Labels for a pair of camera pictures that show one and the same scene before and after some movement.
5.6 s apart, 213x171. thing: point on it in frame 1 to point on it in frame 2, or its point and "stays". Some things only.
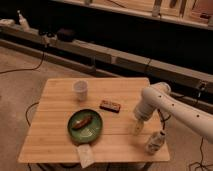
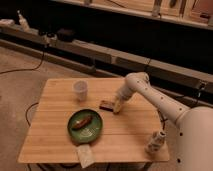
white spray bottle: x=23 y=23 stays
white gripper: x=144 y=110 to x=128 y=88
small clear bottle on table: x=155 y=141 stays
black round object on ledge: x=65 y=35 stays
